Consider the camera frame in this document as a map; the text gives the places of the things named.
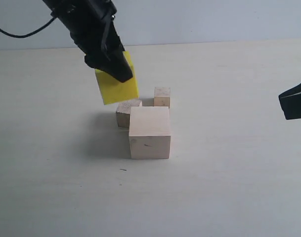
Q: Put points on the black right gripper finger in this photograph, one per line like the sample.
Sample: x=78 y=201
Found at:
x=290 y=102

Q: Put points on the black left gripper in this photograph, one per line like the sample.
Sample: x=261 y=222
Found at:
x=97 y=38

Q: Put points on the yellow cube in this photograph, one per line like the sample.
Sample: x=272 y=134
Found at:
x=112 y=91

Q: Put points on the medium wooden cube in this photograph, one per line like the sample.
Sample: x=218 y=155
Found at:
x=123 y=112

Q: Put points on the large light wooden cube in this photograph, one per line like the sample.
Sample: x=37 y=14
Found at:
x=150 y=133

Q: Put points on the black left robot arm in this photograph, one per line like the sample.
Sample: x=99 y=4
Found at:
x=98 y=6

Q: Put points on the small wooden cube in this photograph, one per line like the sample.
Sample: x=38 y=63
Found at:
x=162 y=97

